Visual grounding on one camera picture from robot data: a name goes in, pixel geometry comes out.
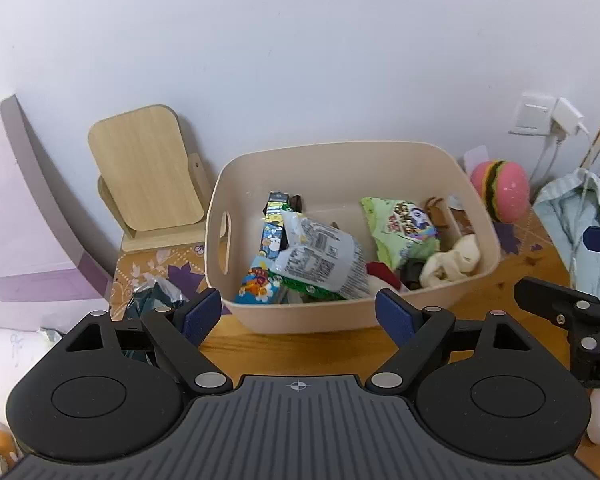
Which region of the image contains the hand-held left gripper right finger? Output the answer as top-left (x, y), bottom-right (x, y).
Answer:
top-left (364, 289), bottom-right (540, 396)

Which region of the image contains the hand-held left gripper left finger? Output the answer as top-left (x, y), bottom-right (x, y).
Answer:
top-left (55, 288), bottom-right (234, 396)

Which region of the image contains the dark green snack packet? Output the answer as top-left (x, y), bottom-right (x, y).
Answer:
top-left (122, 279), bottom-right (192, 362)

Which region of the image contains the beige plush toy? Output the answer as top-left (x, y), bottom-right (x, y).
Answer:
top-left (419, 233), bottom-right (481, 289)

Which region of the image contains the white grey printed snack bag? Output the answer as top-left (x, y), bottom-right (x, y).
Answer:
top-left (272, 209), bottom-right (372, 302)

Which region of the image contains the beige plastic storage bin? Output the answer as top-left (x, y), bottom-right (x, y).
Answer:
top-left (205, 140), bottom-right (502, 334)

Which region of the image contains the wooden desktop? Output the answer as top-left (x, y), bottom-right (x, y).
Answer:
top-left (109, 205), bottom-right (600, 480)

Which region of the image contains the red white plush item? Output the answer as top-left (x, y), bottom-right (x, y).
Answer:
top-left (364, 259), bottom-right (411, 294)

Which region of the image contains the light blue cloth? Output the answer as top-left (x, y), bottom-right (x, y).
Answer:
top-left (532, 168), bottom-right (600, 307)

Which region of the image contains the green cartoon snack packet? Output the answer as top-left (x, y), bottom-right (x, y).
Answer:
top-left (359, 195), bottom-right (441, 271)

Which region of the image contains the blue cartoon snack packet strip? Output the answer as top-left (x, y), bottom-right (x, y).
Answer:
top-left (234, 190), bottom-right (292, 306)

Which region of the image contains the pink burger ball toy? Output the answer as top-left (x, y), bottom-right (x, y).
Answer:
top-left (469, 159), bottom-right (531, 225)

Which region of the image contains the dark brown patterned pouch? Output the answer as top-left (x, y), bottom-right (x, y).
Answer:
top-left (424, 196), bottom-right (477, 237)

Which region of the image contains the white charger plug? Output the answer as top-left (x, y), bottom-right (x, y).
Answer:
top-left (549, 97), bottom-right (589, 137)

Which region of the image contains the white card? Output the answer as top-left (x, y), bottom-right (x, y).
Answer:
top-left (463, 144), bottom-right (491, 172)

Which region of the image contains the light wooden stand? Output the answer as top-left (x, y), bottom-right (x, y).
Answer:
top-left (87, 104), bottom-right (217, 252)

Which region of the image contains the pale purple box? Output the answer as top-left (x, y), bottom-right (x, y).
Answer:
top-left (0, 93), bottom-right (114, 332)

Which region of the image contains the white printed cloth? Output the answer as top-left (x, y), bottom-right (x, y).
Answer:
top-left (0, 322), bottom-right (62, 477)

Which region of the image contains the white cable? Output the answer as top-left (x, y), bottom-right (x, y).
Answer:
top-left (529, 130), bottom-right (567, 192)
top-left (569, 129), bottom-right (597, 272)

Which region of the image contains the white wall socket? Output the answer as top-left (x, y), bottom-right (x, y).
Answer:
top-left (509, 91), bottom-right (557, 136)

